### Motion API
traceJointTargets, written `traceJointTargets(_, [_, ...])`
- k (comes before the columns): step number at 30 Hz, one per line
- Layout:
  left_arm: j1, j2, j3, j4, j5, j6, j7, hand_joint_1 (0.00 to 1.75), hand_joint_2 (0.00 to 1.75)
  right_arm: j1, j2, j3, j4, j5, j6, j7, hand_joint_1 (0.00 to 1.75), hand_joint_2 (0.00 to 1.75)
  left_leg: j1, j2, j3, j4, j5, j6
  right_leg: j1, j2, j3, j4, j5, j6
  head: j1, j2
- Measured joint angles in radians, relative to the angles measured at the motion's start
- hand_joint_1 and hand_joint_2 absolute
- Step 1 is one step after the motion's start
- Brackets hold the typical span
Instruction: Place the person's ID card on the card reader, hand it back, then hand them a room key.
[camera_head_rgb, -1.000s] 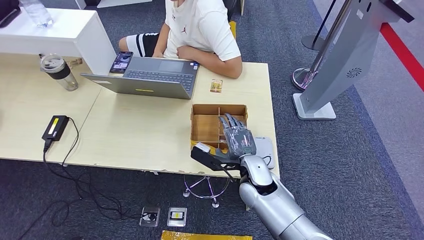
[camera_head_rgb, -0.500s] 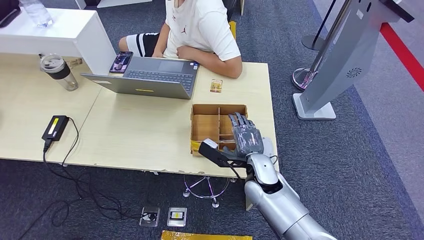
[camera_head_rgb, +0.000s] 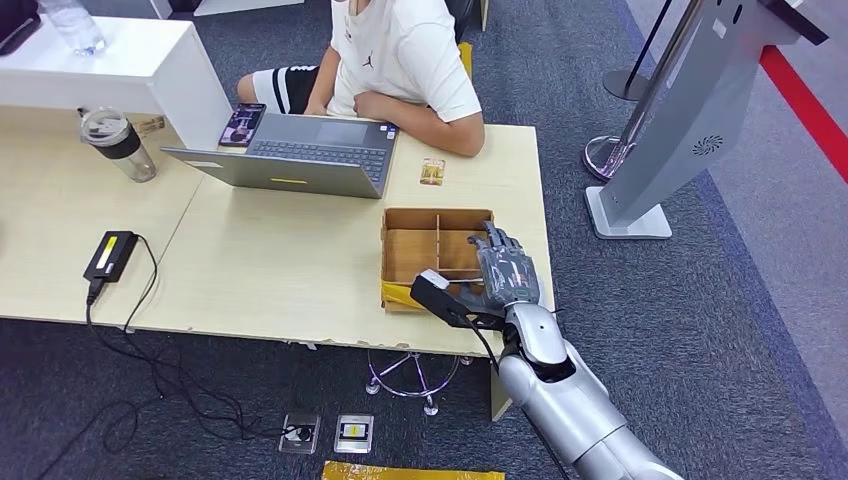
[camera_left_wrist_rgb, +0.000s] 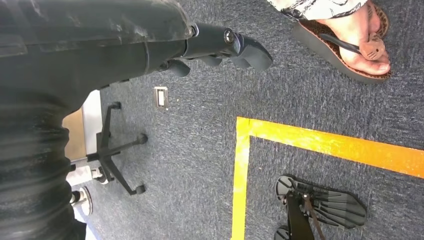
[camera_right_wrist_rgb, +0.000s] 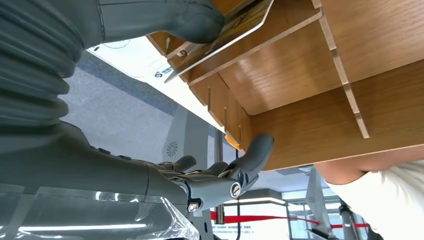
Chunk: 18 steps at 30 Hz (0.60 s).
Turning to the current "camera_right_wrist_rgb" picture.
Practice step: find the red barrier belt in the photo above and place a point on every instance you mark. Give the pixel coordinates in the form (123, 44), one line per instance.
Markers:
(265, 218)

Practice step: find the black stanchion post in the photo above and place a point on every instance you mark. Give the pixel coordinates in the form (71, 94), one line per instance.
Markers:
(237, 198)

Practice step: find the clear plastic guard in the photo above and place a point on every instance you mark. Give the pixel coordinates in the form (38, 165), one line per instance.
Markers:
(99, 218)

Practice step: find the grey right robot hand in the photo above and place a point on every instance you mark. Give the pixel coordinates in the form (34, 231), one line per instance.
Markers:
(99, 169)

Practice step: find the person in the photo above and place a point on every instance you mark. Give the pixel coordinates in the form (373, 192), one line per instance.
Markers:
(381, 198)

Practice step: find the chrome stanchion post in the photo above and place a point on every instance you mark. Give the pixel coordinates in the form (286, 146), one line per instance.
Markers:
(219, 185)

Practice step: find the wooden compartment box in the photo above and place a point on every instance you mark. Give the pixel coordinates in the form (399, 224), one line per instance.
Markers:
(298, 66)

